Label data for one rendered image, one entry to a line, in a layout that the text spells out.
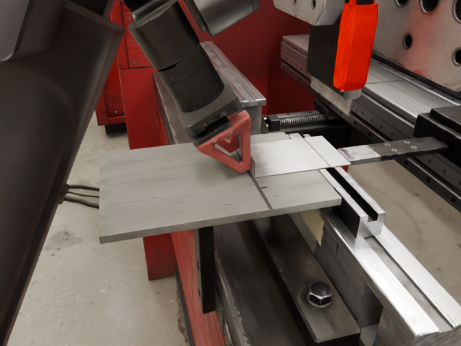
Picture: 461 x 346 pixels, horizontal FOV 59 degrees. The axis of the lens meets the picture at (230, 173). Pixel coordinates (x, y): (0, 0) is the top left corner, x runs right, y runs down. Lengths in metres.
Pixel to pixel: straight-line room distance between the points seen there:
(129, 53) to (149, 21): 0.90
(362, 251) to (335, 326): 0.08
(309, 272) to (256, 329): 0.09
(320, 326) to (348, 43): 0.28
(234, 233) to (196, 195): 0.16
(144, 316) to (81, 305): 0.26
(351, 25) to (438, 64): 0.06
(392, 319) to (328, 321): 0.08
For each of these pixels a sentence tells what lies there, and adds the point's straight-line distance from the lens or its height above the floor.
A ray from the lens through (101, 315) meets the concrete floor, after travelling 1.71.
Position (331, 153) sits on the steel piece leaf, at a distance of 0.56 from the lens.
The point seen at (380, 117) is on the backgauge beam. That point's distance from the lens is 0.84.
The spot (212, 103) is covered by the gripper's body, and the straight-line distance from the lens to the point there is 0.45.
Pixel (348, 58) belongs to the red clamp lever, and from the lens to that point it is 0.32.
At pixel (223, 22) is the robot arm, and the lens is 0.43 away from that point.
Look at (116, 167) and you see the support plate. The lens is 0.54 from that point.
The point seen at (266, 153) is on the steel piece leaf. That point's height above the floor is 1.00.
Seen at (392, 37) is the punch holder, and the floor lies 1.19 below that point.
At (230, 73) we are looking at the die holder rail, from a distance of 0.98.
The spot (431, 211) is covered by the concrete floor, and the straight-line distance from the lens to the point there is 2.37.
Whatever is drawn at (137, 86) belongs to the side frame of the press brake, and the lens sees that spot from 1.35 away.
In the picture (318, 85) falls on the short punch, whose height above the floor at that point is 1.09.
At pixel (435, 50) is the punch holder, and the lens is 0.30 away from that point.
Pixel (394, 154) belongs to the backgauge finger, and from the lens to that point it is 0.58.
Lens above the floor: 1.26
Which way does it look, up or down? 31 degrees down
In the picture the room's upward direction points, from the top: straight up
